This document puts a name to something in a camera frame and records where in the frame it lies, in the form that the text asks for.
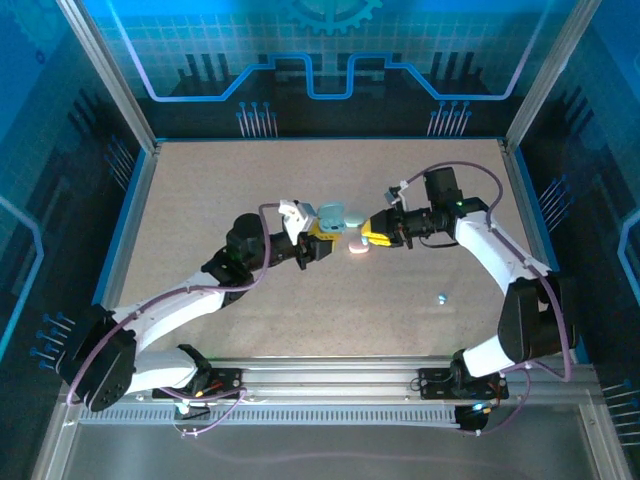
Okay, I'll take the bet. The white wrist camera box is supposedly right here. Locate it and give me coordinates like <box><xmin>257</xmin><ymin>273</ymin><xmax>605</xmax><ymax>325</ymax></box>
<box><xmin>383</xmin><ymin>180</ymin><xmax>410</xmax><ymax>207</ymax></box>
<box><xmin>278</xmin><ymin>198</ymin><xmax>317</xmax><ymax>236</ymax></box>

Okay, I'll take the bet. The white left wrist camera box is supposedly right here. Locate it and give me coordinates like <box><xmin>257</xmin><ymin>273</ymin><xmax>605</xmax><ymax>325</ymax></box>
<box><xmin>278</xmin><ymin>198</ymin><xmax>317</xmax><ymax>236</ymax></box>

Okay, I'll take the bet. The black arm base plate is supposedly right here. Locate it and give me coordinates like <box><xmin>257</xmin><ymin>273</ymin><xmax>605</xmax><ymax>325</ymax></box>
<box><xmin>417</xmin><ymin>366</ymin><xmax>511</xmax><ymax>401</ymax></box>
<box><xmin>151</xmin><ymin>366</ymin><xmax>250</xmax><ymax>401</ymax></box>

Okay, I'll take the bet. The aluminium frame post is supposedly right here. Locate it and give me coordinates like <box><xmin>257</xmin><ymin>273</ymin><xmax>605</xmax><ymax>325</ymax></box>
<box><xmin>503</xmin><ymin>0</ymin><xmax>605</xmax><ymax>154</ymax></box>
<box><xmin>55</xmin><ymin>0</ymin><xmax>161</xmax><ymax>154</ymax></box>

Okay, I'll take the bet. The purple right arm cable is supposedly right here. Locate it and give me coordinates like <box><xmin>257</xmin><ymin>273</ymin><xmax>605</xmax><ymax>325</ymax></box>
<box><xmin>402</xmin><ymin>159</ymin><xmax>575</xmax><ymax>436</ymax></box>

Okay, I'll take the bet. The aluminium side rail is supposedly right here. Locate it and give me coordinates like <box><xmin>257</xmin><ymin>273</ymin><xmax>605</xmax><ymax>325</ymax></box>
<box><xmin>499</xmin><ymin>139</ymin><xmax>574</xmax><ymax>362</ymax></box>
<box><xmin>92</xmin><ymin>141</ymin><xmax>162</xmax><ymax>361</ymax></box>

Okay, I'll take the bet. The grey slotted cable duct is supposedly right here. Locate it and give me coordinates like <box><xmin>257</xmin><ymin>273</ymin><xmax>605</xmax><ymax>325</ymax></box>
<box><xmin>74</xmin><ymin>405</ymin><xmax>464</xmax><ymax>427</ymax></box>

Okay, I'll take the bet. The grey metal bench plate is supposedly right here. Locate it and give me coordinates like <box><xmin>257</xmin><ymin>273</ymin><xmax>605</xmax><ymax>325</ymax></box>
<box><xmin>29</xmin><ymin>394</ymin><xmax>634</xmax><ymax>480</ymax></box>

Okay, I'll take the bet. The long aluminium base rail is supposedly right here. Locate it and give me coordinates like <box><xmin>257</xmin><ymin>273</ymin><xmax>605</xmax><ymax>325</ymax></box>
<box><xmin>64</xmin><ymin>353</ymin><xmax>599</xmax><ymax>401</ymax></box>

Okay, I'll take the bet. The blue earbud charging case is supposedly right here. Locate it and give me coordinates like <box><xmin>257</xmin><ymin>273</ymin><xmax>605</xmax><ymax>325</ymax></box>
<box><xmin>318</xmin><ymin>200</ymin><xmax>347</xmax><ymax>235</ymax></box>

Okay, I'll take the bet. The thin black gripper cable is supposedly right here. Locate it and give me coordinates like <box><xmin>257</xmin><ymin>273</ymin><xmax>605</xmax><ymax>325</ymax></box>
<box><xmin>417</xmin><ymin>234</ymin><xmax>459</xmax><ymax>250</ymax></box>

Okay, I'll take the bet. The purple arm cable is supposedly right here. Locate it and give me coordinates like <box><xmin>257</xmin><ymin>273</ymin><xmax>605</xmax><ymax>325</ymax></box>
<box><xmin>64</xmin><ymin>201</ymin><xmax>284</xmax><ymax>439</ymax></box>
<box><xmin>402</xmin><ymin>159</ymin><xmax>575</xmax><ymax>436</ymax></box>

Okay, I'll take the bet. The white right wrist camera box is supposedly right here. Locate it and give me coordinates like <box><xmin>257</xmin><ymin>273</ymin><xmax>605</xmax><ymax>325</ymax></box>
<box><xmin>383</xmin><ymin>180</ymin><xmax>410</xmax><ymax>207</ymax></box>

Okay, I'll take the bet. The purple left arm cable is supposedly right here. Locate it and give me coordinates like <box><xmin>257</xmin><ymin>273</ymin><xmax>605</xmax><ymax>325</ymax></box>
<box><xmin>64</xmin><ymin>201</ymin><xmax>284</xmax><ymax>439</ymax></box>

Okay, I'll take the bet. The black connector box with light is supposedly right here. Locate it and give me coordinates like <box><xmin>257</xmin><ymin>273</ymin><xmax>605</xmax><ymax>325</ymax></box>
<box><xmin>453</xmin><ymin>401</ymin><xmax>490</xmax><ymax>437</ymax></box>

